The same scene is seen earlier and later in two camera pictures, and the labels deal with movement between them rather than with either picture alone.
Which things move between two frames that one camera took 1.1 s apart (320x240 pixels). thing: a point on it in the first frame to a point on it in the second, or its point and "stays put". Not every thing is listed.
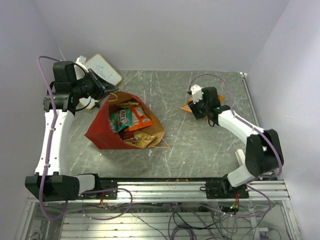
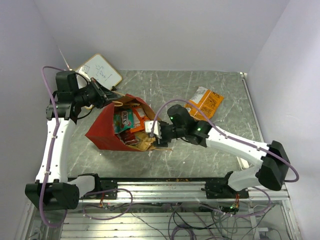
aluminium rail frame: (165, 210) stays put
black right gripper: (193, 106) to (163, 141)
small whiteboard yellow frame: (101, 66) stays put
